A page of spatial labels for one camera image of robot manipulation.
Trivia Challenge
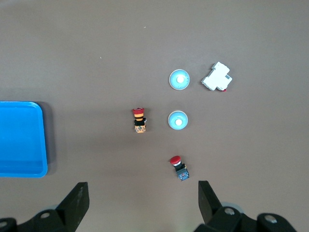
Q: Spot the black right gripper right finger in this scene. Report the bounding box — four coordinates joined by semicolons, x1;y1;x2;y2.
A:
194;180;259;232

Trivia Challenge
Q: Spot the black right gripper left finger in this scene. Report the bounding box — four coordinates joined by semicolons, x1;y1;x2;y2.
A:
16;182;90;232

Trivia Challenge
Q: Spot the blue dome call bell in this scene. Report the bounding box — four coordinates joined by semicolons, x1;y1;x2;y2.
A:
169;69;191;91
167;110;189;131

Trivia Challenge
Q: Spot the blue plastic tray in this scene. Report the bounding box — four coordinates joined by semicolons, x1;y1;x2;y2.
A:
0;101;48;178

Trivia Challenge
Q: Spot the red push button black body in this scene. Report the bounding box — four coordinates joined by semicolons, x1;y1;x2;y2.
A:
169;155;190;182

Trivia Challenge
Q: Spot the red emergency stop yellow body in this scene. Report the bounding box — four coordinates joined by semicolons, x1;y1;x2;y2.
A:
131;106;148;134

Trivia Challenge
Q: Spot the white circuit breaker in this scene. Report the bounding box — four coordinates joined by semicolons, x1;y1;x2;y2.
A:
200;61;234;93

